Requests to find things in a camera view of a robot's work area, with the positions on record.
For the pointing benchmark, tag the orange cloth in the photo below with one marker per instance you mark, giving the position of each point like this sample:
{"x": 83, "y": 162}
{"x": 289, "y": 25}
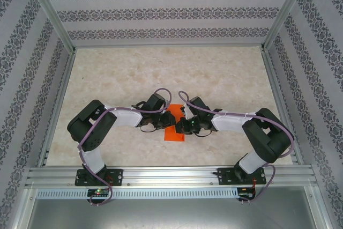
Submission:
{"x": 174, "y": 137}

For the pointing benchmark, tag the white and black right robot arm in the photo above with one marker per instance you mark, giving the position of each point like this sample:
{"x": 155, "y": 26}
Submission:
{"x": 227, "y": 124}

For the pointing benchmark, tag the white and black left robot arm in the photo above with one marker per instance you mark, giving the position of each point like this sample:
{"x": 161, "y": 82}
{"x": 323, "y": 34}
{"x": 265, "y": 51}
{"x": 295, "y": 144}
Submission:
{"x": 126, "y": 120}

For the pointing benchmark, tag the grey sheet metal panel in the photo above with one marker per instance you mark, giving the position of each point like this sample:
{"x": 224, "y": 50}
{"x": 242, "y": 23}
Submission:
{"x": 171, "y": 215}

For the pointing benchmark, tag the aluminium mounting rail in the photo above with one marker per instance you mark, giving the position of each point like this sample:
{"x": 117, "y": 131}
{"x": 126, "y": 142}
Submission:
{"x": 171, "y": 175}

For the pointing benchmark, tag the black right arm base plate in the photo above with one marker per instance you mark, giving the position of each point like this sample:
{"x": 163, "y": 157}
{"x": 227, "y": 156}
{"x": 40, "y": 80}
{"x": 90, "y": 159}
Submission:
{"x": 225, "y": 176}

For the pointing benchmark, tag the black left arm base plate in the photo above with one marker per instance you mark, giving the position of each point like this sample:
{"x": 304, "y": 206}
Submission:
{"x": 116, "y": 176}

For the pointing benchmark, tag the aluminium side rail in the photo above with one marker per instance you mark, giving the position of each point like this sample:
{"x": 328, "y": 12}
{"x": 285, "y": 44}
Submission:
{"x": 63, "y": 78}
{"x": 274, "y": 78}

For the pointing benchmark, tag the aluminium frame post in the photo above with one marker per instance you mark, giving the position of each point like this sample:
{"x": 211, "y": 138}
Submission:
{"x": 51, "y": 11}
{"x": 285, "y": 11}

